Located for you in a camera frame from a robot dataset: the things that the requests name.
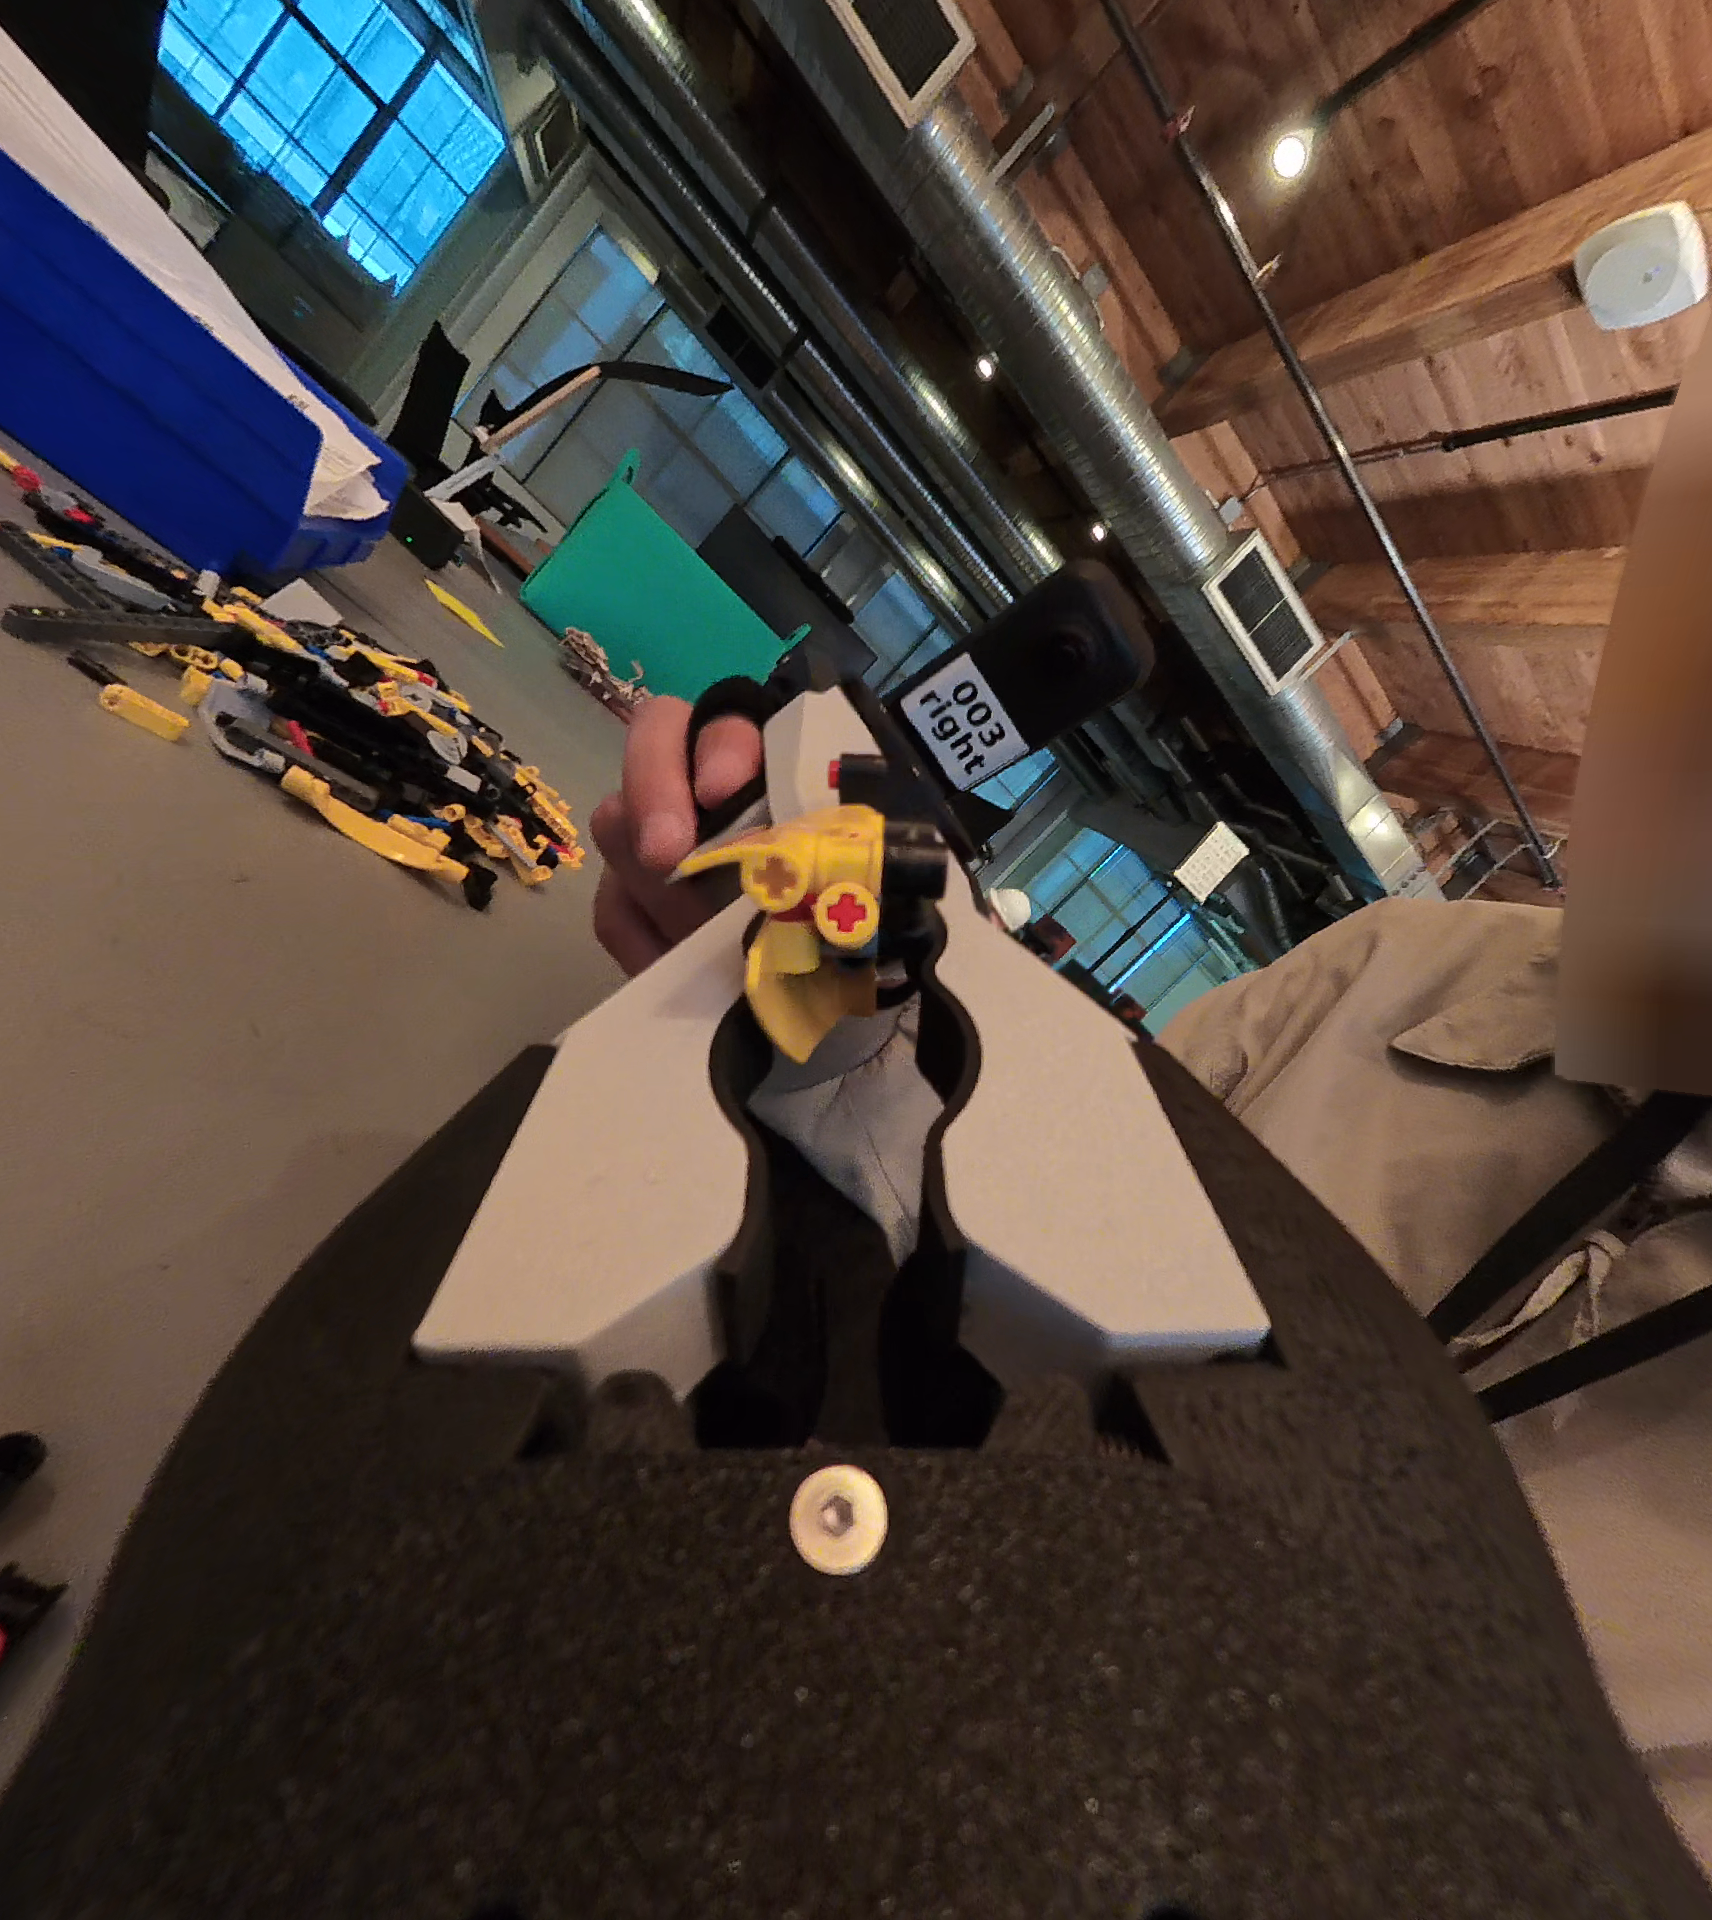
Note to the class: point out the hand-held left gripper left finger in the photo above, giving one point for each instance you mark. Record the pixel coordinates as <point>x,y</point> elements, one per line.
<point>600,1185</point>

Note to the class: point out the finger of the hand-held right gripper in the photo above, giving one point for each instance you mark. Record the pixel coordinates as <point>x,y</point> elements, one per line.
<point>871,1140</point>

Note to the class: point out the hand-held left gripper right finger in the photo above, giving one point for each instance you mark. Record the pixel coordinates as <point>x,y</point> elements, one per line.
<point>1096,1185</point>

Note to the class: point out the yellow black toy brick assembly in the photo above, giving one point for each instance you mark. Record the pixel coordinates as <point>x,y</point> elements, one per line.
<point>811,885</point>

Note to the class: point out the black head desk lamp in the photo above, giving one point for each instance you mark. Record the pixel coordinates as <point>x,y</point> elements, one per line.
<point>600,382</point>

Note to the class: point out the person's right hand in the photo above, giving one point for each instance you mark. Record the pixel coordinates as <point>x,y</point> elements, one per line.
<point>639,863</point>

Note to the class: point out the white ceiling vent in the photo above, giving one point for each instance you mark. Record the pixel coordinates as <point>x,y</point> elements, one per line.
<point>1260,609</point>
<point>901,53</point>

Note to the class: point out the white hard hat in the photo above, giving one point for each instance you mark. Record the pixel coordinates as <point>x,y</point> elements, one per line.
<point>1015,908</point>

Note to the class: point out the person's beige jacket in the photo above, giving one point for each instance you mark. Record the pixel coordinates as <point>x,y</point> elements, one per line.
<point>1397,1170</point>

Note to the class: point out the green felt bin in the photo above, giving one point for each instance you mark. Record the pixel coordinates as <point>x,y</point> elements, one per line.
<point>647,584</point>

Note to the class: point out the small brown model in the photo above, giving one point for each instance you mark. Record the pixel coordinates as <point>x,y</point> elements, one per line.
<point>600,668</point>

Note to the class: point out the pile of yellow black bricks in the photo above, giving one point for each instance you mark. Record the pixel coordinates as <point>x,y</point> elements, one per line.
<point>347,735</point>

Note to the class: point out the ceiling light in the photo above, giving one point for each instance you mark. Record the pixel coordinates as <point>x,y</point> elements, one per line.
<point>1290,152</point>

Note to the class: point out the flat yellow brick piece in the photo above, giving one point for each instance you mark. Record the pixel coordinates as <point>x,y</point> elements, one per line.
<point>462,609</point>

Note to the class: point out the black device green lights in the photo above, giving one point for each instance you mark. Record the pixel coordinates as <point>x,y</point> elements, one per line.
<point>424,525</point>

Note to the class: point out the white ceiling device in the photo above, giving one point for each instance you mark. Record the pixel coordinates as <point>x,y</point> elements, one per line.
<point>1644,266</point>

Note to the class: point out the blue plastic bin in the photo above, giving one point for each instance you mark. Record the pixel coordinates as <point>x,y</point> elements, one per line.
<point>77,345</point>

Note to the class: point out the white paper sheets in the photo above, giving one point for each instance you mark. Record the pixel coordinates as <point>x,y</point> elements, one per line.
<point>120,194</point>

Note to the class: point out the white wall chart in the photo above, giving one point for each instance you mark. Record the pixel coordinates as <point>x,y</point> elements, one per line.
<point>1212,863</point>

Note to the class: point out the silver ventilation duct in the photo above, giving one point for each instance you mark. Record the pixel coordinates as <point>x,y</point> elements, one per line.
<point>1036,301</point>

